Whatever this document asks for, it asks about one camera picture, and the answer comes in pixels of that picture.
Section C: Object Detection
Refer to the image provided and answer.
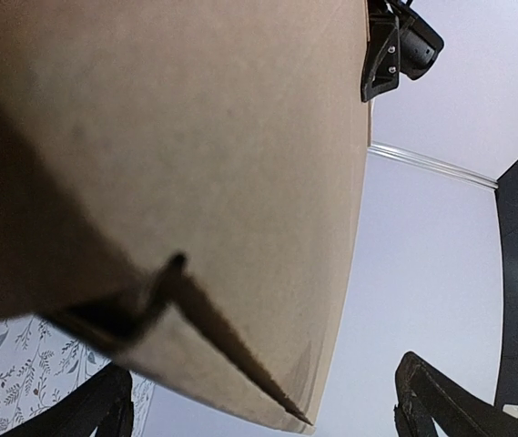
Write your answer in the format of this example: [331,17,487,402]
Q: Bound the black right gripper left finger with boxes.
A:
[5,363,134,437]

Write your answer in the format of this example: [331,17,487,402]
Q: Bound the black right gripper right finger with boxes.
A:
[394,351,518,436]

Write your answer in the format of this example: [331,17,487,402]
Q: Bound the brown cardboard box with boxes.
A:
[0,1,371,434]

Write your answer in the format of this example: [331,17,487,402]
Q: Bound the floral patterned table mat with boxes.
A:
[0,313,157,437]

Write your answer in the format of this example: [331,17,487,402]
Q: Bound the left rear aluminium frame post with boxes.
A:
[368,142,498,190]

